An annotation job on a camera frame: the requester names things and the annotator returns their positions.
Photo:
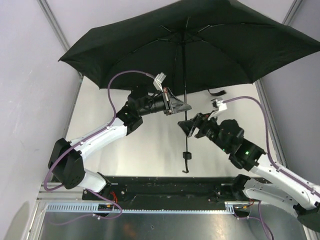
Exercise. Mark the left aluminium frame post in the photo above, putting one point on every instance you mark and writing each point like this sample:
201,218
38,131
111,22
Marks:
54,24

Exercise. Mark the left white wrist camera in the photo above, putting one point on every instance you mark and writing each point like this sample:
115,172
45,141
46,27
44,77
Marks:
157,82

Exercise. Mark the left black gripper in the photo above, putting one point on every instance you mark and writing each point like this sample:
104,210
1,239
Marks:
167,101

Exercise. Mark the right aluminium frame post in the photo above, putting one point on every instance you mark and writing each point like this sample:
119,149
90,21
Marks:
294,8

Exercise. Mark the black folding umbrella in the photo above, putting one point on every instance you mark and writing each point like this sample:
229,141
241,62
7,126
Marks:
198,44

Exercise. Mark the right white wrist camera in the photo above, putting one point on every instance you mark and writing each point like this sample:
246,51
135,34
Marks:
218,105

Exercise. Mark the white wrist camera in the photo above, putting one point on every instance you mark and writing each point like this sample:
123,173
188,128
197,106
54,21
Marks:
157,82
218,105

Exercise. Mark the grey slotted cable duct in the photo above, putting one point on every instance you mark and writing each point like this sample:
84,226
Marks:
100,208

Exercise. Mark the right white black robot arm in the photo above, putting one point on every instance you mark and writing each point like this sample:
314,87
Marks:
285,190

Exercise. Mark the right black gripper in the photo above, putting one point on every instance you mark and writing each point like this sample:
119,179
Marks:
199,126

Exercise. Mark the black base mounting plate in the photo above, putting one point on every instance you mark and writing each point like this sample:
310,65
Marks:
183,194

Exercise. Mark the aluminium frame post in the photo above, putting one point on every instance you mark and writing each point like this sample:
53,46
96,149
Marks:
294,8
54,24

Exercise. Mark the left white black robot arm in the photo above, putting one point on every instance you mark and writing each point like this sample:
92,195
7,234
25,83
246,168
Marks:
67,158

